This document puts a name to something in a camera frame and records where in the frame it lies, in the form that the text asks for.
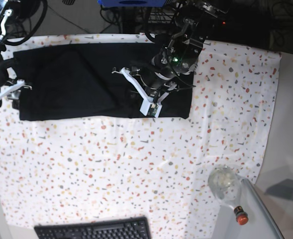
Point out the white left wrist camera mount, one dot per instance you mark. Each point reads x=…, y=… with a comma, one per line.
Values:
x=152, y=102

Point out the black computer keyboard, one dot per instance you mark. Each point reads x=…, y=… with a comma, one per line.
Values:
x=132, y=228

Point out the blue box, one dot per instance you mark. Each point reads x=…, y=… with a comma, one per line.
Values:
x=133, y=3

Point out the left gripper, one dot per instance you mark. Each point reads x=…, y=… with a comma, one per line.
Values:
x=165, y=73

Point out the terrazzo pattern tablecloth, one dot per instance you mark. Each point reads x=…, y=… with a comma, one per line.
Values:
x=101, y=168

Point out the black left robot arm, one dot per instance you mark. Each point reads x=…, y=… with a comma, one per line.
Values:
x=193, y=22

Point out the clear glass bottle red cap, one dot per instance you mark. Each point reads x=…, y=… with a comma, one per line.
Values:
x=226, y=187

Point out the black t-shirt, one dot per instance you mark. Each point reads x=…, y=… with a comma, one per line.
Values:
x=76, y=80

